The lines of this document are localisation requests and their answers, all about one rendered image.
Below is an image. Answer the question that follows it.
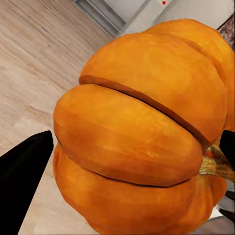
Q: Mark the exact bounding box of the pumpkin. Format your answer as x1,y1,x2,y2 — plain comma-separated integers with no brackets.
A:
53,19,235,235

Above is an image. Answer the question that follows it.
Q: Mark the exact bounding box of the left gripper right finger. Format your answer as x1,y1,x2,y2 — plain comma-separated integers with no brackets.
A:
219,130,235,170

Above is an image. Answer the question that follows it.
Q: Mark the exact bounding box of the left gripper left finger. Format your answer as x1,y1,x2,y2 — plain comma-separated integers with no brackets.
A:
0,130,54,235

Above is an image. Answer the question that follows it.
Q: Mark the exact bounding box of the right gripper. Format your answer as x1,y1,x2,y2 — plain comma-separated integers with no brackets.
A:
220,191,235,223

